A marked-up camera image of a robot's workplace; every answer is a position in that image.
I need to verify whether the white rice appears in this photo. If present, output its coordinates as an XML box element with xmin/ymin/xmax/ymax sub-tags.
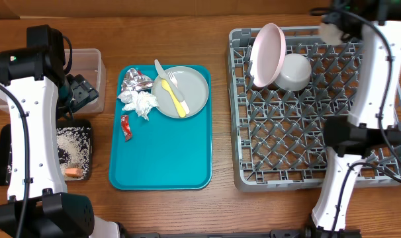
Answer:
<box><xmin>56</xmin><ymin>126</ymin><xmax>93</xmax><ymax>181</ymax></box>

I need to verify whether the yellow plastic spoon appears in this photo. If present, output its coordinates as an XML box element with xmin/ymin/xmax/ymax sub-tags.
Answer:
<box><xmin>161</xmin><ymin>79</ymin><xmax>187</xmax><ymax>118</ymax></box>

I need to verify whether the grey round plate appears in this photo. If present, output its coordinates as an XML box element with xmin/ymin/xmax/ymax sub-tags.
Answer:
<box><xmin>151</xmin><ymin>65</ymin><xmax>210</xmax><ymax>118</ymax></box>

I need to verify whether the white plastic knife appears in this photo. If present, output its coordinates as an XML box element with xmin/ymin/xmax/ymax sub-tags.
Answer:
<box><xmin>154</xmin><ymin>59</ymin><xmax>190</xmax><ymax>116</ymax></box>

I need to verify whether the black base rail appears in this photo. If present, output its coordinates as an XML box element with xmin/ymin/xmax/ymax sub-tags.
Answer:
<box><xmin>127</xmin><ymin>229</ymin><xmax>363</xmax><ymax>238</ymax></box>

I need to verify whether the teal serving tray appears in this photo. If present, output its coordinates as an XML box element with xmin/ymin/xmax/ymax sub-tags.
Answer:
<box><xmin>109</xmin><ymin>63</ymin><xmax>213</xmax><ymax>190</ymax></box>

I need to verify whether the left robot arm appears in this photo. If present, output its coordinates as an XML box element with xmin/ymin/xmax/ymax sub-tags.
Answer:
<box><xmin>0</xmin><ymin>25</ymin><xmax>126</xmax><ymax>237</ymax></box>

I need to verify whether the black waste tray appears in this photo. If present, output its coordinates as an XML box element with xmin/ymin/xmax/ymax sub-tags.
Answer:
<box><xmin>0</xmin><ymin>119</ymin><xmax>93</xmax><ymax>186</ymax></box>

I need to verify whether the grey bowl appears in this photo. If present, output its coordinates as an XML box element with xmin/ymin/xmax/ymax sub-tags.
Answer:
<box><xmin>274</xmin><ymin>54</ymin><xmax>312</xmax><ymax>91</ymax></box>

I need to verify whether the white tissue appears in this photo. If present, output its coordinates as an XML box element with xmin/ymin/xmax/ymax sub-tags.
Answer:
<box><xmin>118</xmin><ymin>90</ymin><xmax>159</xmax><ymax>120</ymax></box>

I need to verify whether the white plastic fork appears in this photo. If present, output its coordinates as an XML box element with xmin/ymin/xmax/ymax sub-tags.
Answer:
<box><xmin>167</xmin><ymin>71</ymin><xmax>178</xmax><ymax>87</ymax></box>

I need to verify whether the grey dishwasher rack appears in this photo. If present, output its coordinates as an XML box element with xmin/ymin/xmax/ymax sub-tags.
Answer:
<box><xmin>226</xmin><ymin>25</ymin><xmax>401</xmax><ymax>192</ymax></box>

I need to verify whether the white paper cup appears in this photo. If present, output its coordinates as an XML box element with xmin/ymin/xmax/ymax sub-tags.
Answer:
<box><xmin>318</xmin><ymin>22</ymin><xmax>343</xmax><ymax>45</ymax></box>

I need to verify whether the orange food cube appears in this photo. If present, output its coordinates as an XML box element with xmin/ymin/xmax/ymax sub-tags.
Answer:
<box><xmin>64</xmin><ymin>168</ymin><xmax>83</xmax><ymax>178</ymax></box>

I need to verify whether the clear plastic bin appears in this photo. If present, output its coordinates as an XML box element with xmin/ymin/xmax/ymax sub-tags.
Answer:
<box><xmin>0</xmin><ymin>48</ymin><xmax>107</xmax><ymax>114</ymax></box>

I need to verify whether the aluminium foil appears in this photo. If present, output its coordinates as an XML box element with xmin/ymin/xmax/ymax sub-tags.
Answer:
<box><xmin>121</xmin><ymin>68</ymin><xmax>154</xmax><ymax>92</ymax></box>

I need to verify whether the white round plate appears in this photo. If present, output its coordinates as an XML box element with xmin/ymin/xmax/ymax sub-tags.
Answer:
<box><xmin>249</xmin><ymin>23</ymin><xmax>286</xmax><ymax>87</ymax></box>

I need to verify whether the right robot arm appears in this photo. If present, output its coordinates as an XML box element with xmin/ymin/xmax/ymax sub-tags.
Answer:
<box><xmin>303</xmin><ymin>0</ymin><xmax>401</xmax><ymax>237</ymax></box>

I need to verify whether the red candy wrapper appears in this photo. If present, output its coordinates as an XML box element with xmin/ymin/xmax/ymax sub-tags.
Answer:
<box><xmin>120</xmin><ymin>114</ymin><xmax>132</xmax><ymax>141</ymax></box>

